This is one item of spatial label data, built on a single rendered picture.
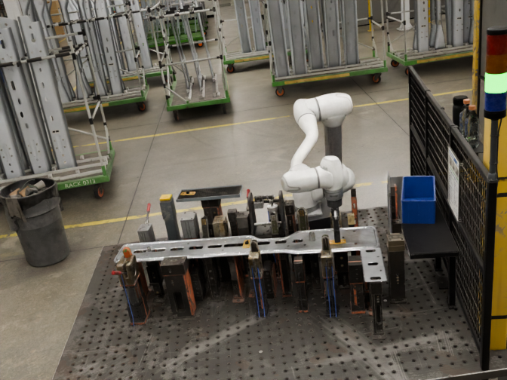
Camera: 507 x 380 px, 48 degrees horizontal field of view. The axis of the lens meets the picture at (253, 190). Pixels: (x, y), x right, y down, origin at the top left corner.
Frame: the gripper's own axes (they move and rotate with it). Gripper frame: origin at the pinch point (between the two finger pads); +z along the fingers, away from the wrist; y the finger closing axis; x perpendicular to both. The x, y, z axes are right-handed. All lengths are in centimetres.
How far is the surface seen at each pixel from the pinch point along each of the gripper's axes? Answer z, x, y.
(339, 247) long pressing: 4.7, 0.8, 4.8
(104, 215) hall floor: 104, -242, -266
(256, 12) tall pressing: -3, -129, -963
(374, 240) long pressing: 4.8, 18.0, 0.4
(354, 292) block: 22.5, 6.2, 17.5
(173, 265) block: 2, -81, 16
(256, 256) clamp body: 0.1, -39.3, 15.9
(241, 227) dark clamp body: 3, -51, -21
